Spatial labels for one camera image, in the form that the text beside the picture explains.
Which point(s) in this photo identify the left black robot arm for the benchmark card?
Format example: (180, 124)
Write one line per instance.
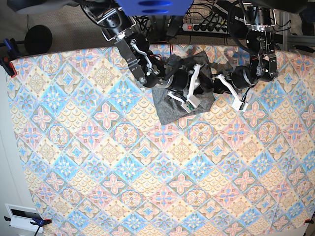
(260, 45)

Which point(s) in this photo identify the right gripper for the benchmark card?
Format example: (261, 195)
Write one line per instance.
(182, 85)

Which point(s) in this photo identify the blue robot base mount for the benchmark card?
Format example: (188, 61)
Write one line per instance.
(155, 7)

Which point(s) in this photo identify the grey t-shirt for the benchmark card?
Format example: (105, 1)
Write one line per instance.
(168, 109)

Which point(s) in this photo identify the white wall outlet box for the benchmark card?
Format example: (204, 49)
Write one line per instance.
(21, 212)

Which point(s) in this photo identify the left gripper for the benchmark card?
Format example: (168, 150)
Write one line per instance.
(236, 84)

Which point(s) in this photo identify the red blue table clamp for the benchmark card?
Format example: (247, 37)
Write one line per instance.
(12, 54)

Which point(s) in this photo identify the black power strip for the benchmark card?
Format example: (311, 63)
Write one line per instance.
(205, 28)

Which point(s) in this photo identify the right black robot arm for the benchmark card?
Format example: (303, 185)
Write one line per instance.
(134, 47)

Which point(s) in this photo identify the black round stool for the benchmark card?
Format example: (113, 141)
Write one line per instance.
(38, 40)

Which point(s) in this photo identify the patterned colourful tablecloth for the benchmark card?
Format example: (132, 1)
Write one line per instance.
(98, 162)

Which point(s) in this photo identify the orange blue corner clamp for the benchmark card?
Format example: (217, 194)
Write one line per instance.
(39, 223)

